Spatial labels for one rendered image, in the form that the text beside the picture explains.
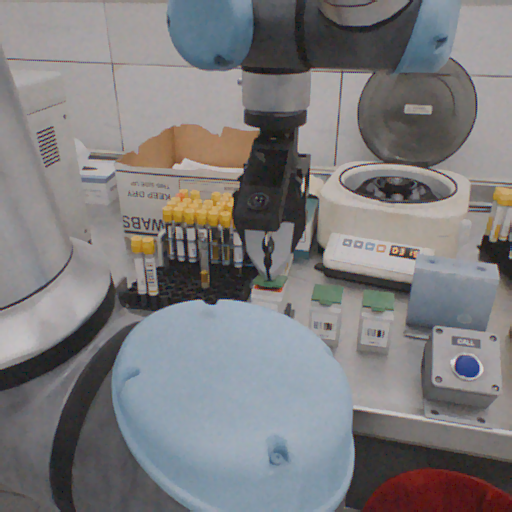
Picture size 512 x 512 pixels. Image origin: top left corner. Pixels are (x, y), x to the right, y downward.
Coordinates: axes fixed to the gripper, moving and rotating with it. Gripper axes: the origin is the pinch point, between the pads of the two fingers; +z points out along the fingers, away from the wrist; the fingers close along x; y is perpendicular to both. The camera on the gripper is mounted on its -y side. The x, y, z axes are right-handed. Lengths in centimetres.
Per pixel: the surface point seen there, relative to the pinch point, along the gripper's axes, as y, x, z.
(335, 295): 2.2, -8.4, 3.2
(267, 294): -0.7, -0.1, 2.6
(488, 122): 59, -31, -7
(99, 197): 36, 46, 8
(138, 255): 1.9, 19.2, 1.1
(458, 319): 6.2, -24.4, 6.7
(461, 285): 6.2, -23.8, 1.6
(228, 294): 5.0, 7.2, 7.5
